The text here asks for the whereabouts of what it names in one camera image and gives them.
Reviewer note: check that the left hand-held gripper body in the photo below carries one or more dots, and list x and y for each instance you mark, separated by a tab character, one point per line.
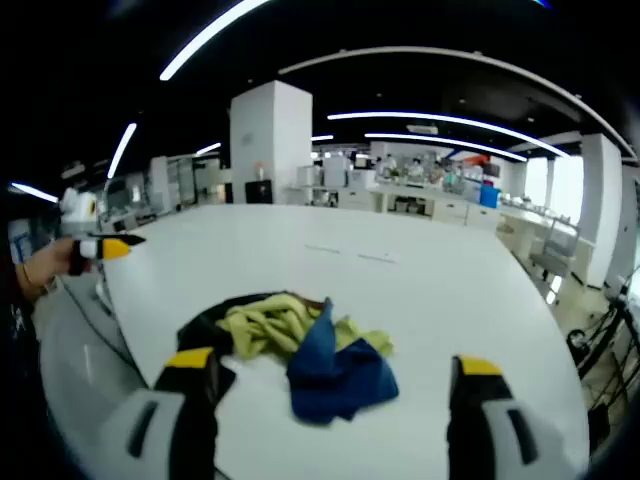
75	210

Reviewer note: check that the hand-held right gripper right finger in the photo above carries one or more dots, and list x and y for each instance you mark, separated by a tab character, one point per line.
480	430

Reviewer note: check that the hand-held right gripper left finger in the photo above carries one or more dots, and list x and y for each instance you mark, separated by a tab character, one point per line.
165	430

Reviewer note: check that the yellow and blue garment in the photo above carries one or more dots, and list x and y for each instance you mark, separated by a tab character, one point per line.
340	380

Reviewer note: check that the person's left hand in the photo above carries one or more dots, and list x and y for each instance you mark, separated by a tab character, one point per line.
52	265

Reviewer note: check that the person's black printed shirt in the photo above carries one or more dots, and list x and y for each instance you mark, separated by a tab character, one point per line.
20	340

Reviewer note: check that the black low cabinet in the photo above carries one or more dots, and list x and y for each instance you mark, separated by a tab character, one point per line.
259	192

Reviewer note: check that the black tripod stand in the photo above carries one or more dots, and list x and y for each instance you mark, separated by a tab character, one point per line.
620	301

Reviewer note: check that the grey office chair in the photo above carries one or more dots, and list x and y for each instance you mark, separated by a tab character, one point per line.
555	250

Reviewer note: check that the long white lab counter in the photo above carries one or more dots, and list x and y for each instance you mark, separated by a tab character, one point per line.
450	211

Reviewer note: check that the white box appliance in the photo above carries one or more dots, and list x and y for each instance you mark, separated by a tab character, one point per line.
336	172

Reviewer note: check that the blue storage bin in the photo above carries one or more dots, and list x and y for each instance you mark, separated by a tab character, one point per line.
490	197

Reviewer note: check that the long white ceiling light strip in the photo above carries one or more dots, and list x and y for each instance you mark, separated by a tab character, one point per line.
430	118
450	142

